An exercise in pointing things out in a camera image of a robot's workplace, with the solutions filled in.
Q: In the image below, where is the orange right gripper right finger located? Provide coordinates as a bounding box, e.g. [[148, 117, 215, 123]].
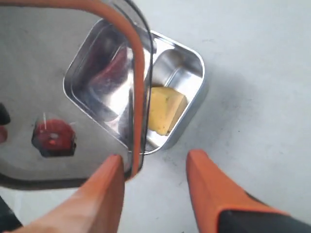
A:
[[186, 149, 311, 233]]

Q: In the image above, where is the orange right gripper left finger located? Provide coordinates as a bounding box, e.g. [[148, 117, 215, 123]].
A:
[[18, 155, 125, 233]]

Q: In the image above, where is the red toy sausage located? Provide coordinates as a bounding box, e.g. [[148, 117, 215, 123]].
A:
[[89, 47, 127, 84]]

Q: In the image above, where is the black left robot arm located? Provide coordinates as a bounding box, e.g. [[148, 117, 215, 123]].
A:
[[0, 103, 22, 233]]

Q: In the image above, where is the dark transparent box lid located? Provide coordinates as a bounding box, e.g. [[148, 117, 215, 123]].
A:
[[0, 0, 153, 190]]

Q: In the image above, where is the yellow toy cheese wedge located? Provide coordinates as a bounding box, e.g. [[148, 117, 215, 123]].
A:
[[148, 86, 188, 136]]

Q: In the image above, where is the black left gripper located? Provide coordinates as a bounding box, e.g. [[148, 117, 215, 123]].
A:
[[0, 103, 11, 143]]

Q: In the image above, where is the stainless steel lunch box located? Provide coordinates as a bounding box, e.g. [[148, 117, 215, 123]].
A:
[[64, 19, 207, 154]]

